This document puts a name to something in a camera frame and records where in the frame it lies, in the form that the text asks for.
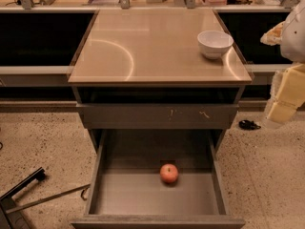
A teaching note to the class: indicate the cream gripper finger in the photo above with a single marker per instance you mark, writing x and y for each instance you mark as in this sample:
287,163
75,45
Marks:
287,94
273,36

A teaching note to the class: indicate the red apple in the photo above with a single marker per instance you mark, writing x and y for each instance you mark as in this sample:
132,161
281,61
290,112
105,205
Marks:
168,173

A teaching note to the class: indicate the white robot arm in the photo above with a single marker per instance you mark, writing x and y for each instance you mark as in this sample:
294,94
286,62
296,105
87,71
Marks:
292,44

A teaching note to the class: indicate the grey drawer cabinet with counter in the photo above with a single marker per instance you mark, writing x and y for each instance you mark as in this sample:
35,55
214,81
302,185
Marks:
151,56

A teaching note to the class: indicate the open grey middle drawer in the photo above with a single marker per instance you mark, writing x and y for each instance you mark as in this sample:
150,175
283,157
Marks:
127,191

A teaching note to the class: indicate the white ceramic bowl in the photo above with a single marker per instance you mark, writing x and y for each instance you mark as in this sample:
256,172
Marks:
214,44

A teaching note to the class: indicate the thin metal rod on floor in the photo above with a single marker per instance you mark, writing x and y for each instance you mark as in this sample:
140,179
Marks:
43,200

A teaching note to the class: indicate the black cable clump on floor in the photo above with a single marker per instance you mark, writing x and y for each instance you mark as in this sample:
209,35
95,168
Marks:
248,125

